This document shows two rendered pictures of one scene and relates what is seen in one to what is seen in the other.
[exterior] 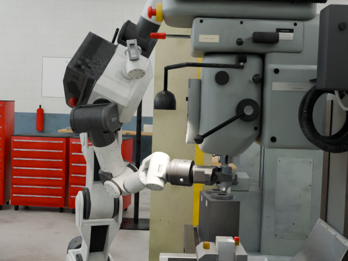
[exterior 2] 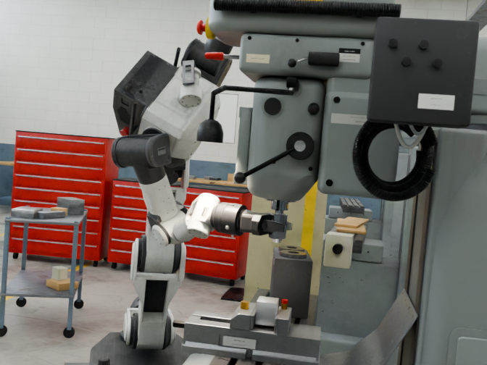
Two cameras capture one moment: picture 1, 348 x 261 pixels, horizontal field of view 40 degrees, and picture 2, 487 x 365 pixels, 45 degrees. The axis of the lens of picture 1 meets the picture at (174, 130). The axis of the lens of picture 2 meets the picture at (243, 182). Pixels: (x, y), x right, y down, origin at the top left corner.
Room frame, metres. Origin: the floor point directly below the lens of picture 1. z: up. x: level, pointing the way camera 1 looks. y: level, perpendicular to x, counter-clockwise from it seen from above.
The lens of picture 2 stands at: (-0.06, -0.32, 1.43)
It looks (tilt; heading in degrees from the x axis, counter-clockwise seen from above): 3 degrees down; 9
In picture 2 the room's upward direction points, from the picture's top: 5 degrees clockwise
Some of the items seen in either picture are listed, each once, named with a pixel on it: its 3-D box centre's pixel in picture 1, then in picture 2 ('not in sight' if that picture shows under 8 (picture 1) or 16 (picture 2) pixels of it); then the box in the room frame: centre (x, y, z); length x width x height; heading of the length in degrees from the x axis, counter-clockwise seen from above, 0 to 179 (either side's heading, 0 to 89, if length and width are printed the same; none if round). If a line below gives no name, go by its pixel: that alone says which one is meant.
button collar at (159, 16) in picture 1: (159, 12); (211, 27); (1.55, 0.06, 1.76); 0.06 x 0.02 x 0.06; 0
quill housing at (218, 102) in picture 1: (228, 104); (287, 140); (1.55, -0.18, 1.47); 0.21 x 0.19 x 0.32; 0
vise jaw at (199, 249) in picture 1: (206, 253); (245, 315); (1.45, -0.11, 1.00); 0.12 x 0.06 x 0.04; 1
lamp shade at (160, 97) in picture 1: (164, 100); (210, 130); (1.52, 0.03, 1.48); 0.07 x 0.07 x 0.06
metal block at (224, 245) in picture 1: (225, 248); (267, 311); (1.45, -0.17, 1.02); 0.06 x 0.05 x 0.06; 1
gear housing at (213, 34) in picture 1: (243, 40); (307, 62); (1.55, -0.21, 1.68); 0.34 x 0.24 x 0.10; 90
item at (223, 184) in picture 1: (224, 177); (277, 227); (1.55, -0.17, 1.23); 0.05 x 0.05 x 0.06
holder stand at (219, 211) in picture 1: (218, 216); (290, 279); (1.92, -0.19, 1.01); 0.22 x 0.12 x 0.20; 8
